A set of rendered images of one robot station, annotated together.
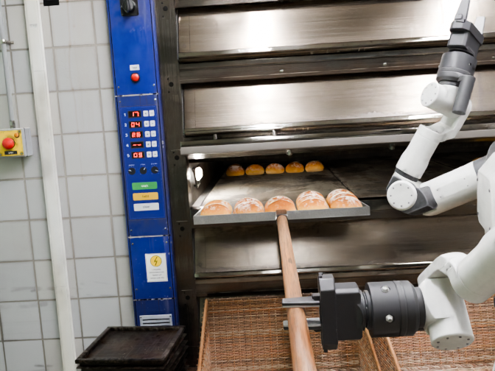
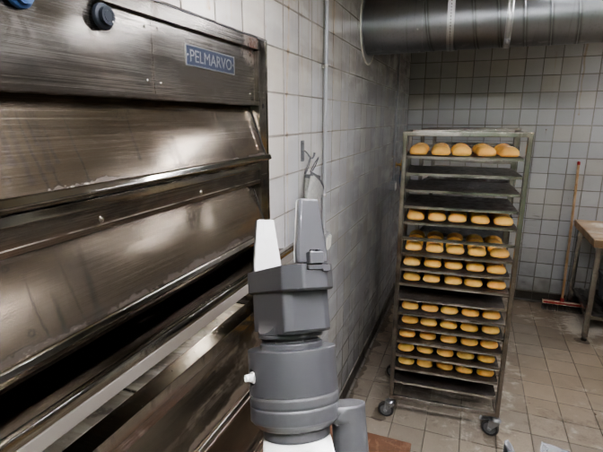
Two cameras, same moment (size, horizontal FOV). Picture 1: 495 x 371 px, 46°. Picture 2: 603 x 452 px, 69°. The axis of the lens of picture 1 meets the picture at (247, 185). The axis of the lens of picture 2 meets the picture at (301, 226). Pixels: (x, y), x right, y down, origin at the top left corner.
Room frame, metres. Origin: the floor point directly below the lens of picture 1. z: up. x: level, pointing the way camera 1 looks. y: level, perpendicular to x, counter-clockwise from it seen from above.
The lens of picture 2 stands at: (1.41, -0.19, 1.85)
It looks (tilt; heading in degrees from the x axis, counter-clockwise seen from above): 14 degrees down; 289
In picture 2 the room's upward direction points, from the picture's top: straight up
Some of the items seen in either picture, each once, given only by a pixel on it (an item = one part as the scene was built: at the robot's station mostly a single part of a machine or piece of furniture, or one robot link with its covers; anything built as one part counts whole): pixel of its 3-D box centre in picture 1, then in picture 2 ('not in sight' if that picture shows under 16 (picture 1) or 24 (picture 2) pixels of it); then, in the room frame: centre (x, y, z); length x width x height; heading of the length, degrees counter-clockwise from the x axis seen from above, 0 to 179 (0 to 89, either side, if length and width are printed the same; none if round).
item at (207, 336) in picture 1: (286, 357); not in sight; (1.83, -0.09, 0.72); 0.56 x 0.49 x 0.28; 89
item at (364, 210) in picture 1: (279, 205); not in sight; (1.98, -0.11, 1.19); 0.55 x 0.36 x 0.03; 88
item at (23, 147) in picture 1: (14, 142); not in sight; (2.09, 0.82, 1.46); 0.10 x 0.07 x 0.10; 87
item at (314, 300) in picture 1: (300, 299); not in sight; (0.92, -0.08, 1.22); 0.06 x 0.03 x 0.02; 87
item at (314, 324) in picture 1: (302, 326); not in sight; (0.92, -0.08, 1.17); 0.06 x 0.03 x 0.02; 87
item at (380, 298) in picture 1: (357, 311); not in sight; (0.92, -0.17, 1.20); 0.12 x 0.10 x 0.13; 87
